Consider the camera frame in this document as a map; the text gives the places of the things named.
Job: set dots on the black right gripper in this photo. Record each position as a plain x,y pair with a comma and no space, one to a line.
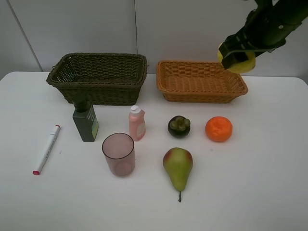
264,31

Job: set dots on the yellow lemon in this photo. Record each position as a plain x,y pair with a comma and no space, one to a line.
238,62

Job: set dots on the orange wicker basket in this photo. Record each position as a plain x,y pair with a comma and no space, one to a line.
198,82

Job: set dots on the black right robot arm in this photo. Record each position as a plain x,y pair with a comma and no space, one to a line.
283,3

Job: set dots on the dark brown wicker basket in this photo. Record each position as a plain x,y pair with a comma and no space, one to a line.
106,78

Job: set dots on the pink dish soap bottle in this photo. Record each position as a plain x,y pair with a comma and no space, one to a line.
137,126

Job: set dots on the green red pear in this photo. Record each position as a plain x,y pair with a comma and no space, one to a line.
178,164

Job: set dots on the dark green pump bottle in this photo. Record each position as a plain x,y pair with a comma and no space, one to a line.
85,118

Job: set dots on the pink translucent plastic cup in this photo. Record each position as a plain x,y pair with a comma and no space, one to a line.
119,152

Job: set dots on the white marker with pink caps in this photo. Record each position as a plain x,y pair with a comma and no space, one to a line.
47,150

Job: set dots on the dark purple mangosteen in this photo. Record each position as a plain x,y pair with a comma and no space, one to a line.
179,127

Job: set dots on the orange mandarin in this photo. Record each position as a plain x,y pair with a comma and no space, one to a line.
218,129

